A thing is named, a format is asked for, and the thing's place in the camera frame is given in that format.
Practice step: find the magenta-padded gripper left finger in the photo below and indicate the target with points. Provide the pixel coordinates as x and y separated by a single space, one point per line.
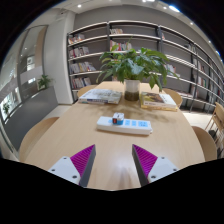
66 170

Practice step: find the yellow book stack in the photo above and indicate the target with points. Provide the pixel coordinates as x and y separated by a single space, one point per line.
158 100

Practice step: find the white power strip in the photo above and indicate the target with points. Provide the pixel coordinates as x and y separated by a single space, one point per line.
133 126

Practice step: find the grey shelf unit with books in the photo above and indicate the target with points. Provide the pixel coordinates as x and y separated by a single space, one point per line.
90 43

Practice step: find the small white and blue charger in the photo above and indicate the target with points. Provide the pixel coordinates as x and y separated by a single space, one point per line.
118 118

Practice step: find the round ceiling lights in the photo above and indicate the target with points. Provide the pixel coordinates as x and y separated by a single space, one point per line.
174 8

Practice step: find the light wooden curved chair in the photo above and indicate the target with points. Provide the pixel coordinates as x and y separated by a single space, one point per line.
85 90
205 143
36 133
175 96

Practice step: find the wooden slat-back chair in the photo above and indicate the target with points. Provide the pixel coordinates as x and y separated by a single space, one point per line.
218 116

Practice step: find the green potted plant, white pot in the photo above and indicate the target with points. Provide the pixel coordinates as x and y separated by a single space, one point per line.
132 90

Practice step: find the white magazine stack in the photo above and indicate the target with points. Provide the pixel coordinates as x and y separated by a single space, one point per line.
100 96

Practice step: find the small green floor plant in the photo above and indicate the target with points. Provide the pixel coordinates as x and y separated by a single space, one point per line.
44 81

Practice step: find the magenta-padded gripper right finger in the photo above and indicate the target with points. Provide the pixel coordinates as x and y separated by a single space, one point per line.
160 168

